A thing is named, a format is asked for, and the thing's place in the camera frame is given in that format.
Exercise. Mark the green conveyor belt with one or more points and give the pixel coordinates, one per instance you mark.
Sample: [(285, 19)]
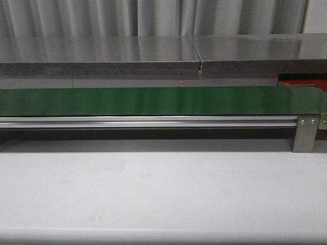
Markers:
[(243, 100)]

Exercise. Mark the grey stone counter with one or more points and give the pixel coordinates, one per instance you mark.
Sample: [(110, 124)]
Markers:
[(164, 61)]

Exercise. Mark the red plastic bin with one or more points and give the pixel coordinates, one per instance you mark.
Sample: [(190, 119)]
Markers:
[(305, 85)]

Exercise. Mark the grey pleated curtain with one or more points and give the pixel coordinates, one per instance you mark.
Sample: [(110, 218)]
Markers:
[(150, 18)]

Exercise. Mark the steel conveyor support bracket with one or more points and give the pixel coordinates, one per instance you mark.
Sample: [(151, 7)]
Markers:
[(306, 130)]

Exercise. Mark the aluminium conveyor frame rail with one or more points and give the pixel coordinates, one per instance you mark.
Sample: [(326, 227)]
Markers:
[(108, 122)]

